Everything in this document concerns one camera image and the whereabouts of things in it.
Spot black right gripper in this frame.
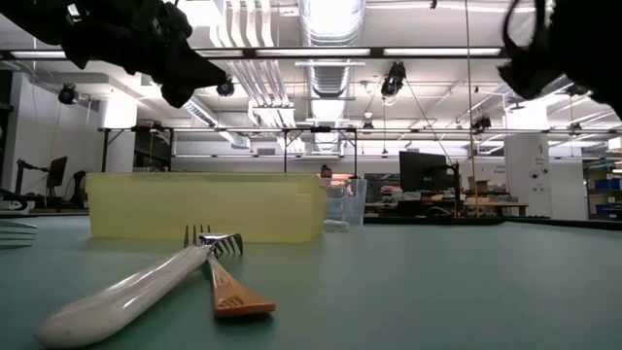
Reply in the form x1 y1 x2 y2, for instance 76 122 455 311
497 45 585 101

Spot overhead beam with light strips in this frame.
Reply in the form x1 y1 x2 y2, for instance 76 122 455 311
0 46 511 61

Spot dark cabinet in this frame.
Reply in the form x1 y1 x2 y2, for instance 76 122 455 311
132 130 174 169

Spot black equipment stand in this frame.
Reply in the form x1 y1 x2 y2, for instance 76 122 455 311
0 157 88 212

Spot shelf with blue bins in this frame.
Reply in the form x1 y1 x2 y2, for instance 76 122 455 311
581 158 622 221

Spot white rectangular duct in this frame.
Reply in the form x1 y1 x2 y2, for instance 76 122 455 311
182 96 252 150

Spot black metal frame stand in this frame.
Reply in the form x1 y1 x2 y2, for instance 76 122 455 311
98 125 360 175

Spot black computer monitor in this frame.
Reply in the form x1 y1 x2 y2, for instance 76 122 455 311
398 150 449 193

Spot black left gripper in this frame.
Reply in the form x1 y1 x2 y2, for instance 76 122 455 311
62 0 229 110

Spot orange handled fork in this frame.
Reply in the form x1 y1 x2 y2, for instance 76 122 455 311
197 231 277 320

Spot small black monitor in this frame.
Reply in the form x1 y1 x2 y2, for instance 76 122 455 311
46 155 69 189

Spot large silver ventilation duct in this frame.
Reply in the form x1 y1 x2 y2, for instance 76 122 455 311
296 0 367 154

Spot white ceiling unit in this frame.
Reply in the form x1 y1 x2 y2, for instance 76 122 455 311
97 99 139 130

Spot thin white handled fork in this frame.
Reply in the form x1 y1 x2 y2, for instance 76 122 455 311
0 220 40 231

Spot wooden desk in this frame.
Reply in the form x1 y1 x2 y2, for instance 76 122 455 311
462 193 530 219

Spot green table mat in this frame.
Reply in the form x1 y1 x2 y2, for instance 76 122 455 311
0 213 622 350

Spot yellow plastic bin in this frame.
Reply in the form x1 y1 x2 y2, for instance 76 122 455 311
86 170 328 245

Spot clear plastic bin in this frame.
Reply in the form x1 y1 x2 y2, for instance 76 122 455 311
322 177 369 232

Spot white ceiling pipes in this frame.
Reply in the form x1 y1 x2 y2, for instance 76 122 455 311
213 0 298 129

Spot fork tines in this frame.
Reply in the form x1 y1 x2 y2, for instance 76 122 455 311
0 229 39 250

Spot thick white handled fork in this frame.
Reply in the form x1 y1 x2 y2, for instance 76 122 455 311
33 224 215 349

